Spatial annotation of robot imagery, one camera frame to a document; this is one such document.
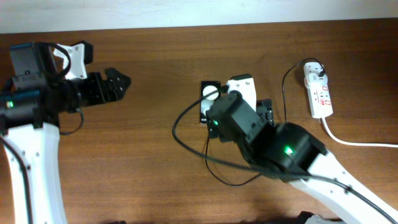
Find black Galaxy smartphone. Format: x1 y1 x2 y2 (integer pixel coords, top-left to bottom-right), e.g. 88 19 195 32
199 81 221 124

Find white USB charger adapter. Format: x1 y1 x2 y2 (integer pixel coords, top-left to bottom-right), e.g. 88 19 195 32
303 62 328 88

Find white power strip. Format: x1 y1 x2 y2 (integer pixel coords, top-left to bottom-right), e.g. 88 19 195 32
307 84 333 119

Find white power strip cord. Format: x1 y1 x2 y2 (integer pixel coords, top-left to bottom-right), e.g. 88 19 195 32
320 116 398 149

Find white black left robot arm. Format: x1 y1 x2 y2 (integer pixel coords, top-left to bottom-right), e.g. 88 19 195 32
1 41 131 223

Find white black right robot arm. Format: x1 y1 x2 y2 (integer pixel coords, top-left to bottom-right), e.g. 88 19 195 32
206 91 397 223

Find black USB charging cable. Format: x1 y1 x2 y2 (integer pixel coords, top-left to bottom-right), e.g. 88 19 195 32
204 58 326 188

